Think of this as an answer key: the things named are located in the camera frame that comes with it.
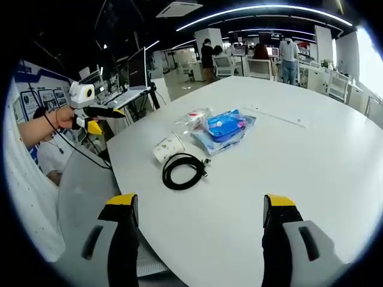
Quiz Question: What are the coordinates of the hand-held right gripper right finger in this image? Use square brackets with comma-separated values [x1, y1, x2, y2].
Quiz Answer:
[262, 193, 354, 287]

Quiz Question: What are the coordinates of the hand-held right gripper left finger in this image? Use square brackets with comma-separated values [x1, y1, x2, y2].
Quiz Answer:
[59, 193, 140, 287]

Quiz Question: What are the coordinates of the patterned paper cup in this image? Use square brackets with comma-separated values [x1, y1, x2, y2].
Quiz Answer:
[152, 132, 186, 163]

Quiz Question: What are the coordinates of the clear packet with red label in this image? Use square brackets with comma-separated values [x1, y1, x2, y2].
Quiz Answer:
[175, 107, 215, 133]

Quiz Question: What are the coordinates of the light blue packet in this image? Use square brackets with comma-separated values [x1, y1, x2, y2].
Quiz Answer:
[190, 114, 257, 157]

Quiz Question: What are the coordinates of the blue plastic packet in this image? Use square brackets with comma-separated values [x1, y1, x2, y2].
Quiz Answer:
[205, 108, 247, 144]

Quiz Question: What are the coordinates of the white tabletop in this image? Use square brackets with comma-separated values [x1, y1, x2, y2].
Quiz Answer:
[106, 75, 383, 287]

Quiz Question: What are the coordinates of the person's left hand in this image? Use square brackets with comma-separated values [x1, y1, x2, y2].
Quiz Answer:
[55, 106, 76, 131]

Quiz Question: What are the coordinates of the open silver laptop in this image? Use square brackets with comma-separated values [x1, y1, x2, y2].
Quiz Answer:
[107, 47, 154, 109]

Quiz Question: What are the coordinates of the black tripod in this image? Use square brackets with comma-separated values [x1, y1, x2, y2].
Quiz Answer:
[140, 82, 162, 111]

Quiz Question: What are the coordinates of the person's white dotted shirt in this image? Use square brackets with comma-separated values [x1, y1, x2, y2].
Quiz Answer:
[2, 118, 66, 264]

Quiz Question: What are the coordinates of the ceiling air conditioner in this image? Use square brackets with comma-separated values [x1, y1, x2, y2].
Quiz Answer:
[155, 1, 196, 20]

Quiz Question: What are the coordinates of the white office chair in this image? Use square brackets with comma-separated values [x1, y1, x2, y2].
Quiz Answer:
[212, 56, 239, 80]
[247, 57, 278, 81]
[327, 71, 351, 104]

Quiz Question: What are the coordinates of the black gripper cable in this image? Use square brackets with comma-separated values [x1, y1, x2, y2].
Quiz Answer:
[43, 111, 112, 170]

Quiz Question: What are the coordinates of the wall poster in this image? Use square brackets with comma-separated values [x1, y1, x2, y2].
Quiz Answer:
[14, 59, 73, 122]

